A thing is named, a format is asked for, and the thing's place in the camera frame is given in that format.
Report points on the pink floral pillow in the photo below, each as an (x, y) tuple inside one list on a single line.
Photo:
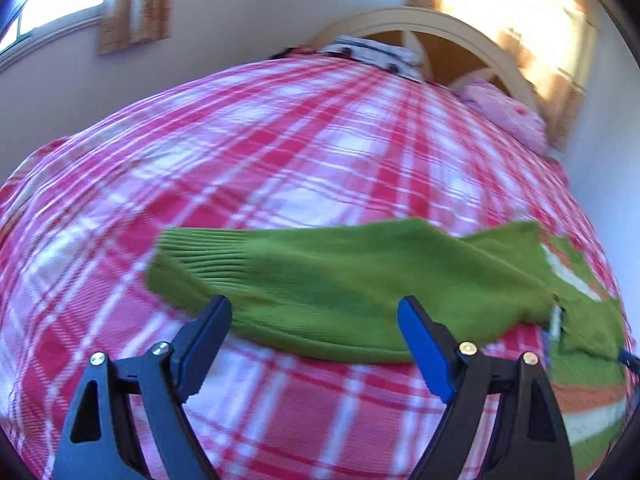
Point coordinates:
[(510, 115)]

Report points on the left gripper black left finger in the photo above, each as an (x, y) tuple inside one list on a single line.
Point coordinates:
[(99, 439)]

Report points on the red white plaid bedspread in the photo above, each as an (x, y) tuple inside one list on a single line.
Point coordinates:
[(295, 142)]

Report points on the cream wooden headboard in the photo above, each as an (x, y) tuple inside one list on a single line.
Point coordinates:
[(449, 47)]

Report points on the orange patterned curtain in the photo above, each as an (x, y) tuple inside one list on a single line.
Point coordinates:
[(126, 23)]

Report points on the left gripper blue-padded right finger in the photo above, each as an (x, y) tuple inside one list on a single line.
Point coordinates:
[(528, 439)]

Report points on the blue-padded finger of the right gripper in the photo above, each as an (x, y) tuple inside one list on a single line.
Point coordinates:
[(627, 359)]

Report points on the white patterned pillow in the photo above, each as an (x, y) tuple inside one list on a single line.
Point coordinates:
[(399, 61)]

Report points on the sunlit curtain behind headboard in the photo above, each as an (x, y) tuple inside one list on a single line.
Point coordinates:
[(551, 41)]

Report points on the green striped knit sweater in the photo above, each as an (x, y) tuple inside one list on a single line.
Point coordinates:
[(332, 294)]

